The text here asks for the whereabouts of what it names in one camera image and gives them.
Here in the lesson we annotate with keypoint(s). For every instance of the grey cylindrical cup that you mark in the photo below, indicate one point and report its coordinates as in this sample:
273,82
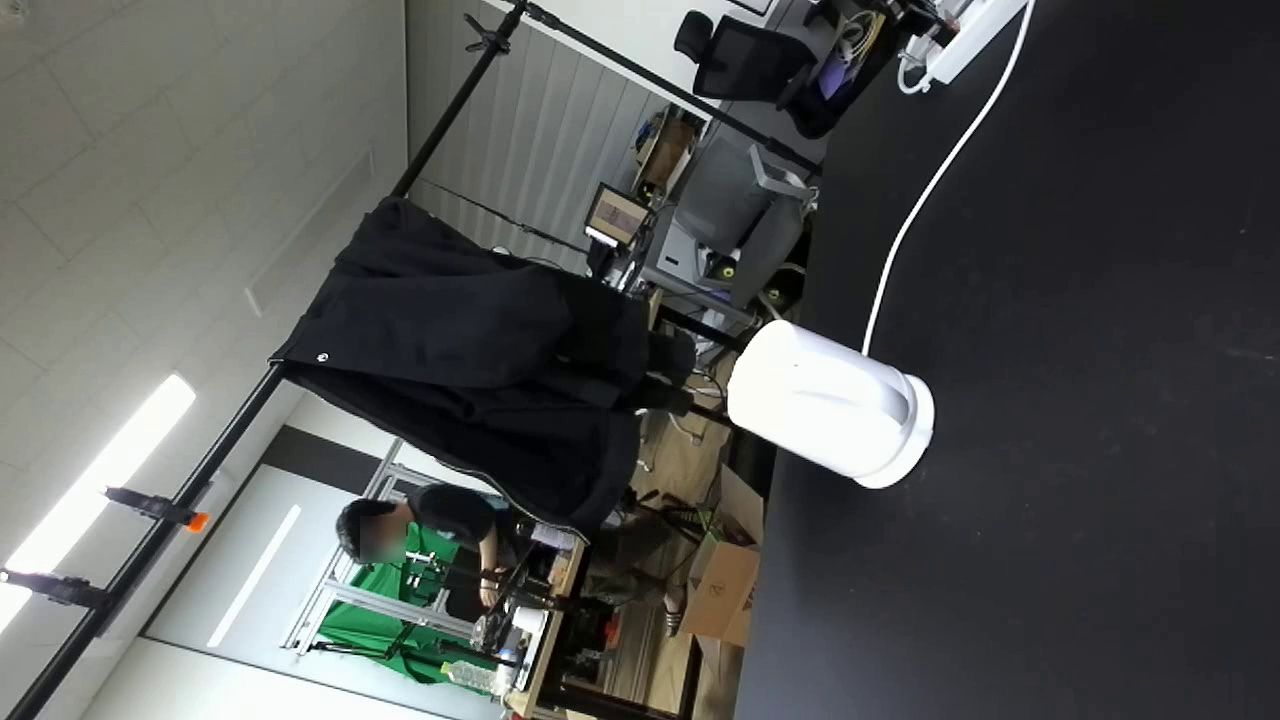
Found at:
827,402

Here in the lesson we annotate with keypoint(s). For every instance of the white power strip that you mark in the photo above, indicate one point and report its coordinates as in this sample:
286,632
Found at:
962,40

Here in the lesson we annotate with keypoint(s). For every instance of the black hanging cloth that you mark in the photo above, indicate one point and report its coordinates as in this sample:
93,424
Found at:
481,363

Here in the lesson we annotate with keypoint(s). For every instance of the grey machine housing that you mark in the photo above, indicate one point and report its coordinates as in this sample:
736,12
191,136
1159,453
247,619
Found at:
727,204

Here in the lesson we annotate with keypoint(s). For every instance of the brown cardboard box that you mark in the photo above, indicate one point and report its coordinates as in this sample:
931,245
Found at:
721,586

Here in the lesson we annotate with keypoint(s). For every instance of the person in dark shirt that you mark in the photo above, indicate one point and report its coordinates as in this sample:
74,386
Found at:
446,512

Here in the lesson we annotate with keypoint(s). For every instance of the black office chair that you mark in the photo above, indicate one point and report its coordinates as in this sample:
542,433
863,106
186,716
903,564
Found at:
752,56

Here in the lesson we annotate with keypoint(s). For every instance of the black backdrop stand pole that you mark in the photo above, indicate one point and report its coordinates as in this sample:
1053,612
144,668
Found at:
203,482

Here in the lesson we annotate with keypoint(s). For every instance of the black clamp with orange tip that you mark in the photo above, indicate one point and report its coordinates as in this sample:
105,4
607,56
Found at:
160,507

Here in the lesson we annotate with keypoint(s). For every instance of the long ceiling light strip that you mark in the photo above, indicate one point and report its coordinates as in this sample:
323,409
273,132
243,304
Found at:
102,493

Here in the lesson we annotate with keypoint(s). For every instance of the black pole clamp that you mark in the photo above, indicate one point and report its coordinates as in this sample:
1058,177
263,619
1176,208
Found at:
53,586

